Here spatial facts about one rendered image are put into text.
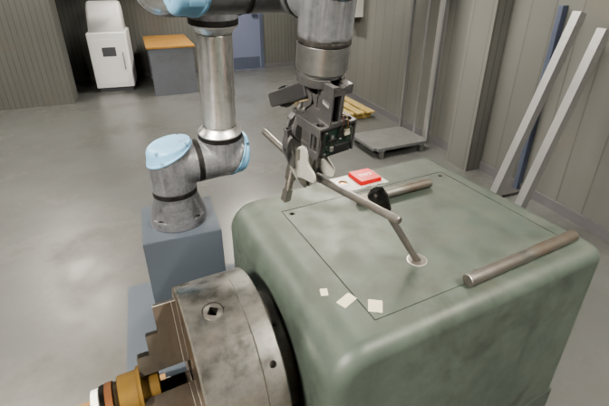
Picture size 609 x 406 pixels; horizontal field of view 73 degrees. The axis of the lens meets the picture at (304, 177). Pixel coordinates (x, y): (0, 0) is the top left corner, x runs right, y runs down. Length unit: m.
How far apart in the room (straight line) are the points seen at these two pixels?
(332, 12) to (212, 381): 0.53
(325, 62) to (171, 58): 6.30
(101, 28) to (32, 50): 1.09
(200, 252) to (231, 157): 0.27
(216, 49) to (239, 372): 0.69
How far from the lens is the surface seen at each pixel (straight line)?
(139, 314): 1.46
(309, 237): 0.80
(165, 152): 1.06
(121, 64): 7.38
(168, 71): 6.86
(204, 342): 0.68
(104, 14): 7.44
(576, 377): 2.52
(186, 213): 1.13
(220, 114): 1.07
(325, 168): 0.69
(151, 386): 0.80
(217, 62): 1.02
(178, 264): 1.17
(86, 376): 2.40
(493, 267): 0.77
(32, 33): 6.89
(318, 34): 0.56
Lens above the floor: 1.71
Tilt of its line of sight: 26 degrees down
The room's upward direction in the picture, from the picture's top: straight up
